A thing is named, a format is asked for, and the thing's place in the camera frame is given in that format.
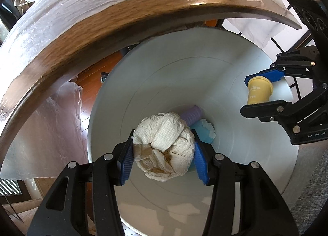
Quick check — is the teal non-woven bag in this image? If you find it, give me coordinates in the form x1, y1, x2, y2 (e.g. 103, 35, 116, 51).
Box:
190, 119, 216, 144

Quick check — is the paper towel wad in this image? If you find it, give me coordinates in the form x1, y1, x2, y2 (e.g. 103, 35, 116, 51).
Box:
133, 112, 195, 182

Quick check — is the white paper screen divider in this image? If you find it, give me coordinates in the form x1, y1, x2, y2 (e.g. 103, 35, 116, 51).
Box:
220, 0, 328, 93

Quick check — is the clear plastic table cover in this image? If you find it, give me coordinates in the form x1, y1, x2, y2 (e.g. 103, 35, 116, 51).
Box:
1, 0, 298, 169

